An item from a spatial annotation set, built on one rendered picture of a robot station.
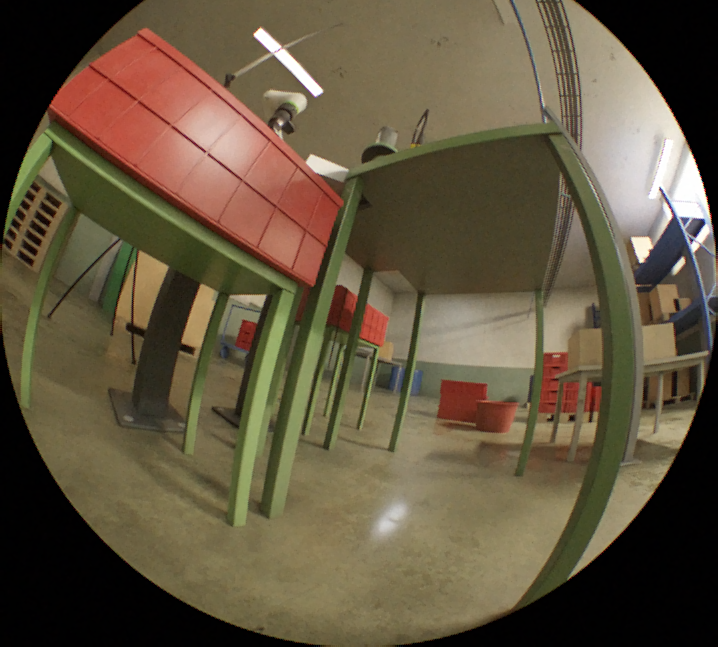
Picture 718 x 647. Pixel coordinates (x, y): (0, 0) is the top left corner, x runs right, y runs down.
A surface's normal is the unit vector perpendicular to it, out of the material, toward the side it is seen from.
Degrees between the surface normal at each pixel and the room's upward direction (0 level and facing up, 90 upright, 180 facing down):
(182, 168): 90
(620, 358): 90
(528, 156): 180
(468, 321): 90
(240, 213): 90
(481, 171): 180
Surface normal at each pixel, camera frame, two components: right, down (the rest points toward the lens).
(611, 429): -0.55, -0.40
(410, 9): -0.22, 0.91
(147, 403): 0.90, 0.04
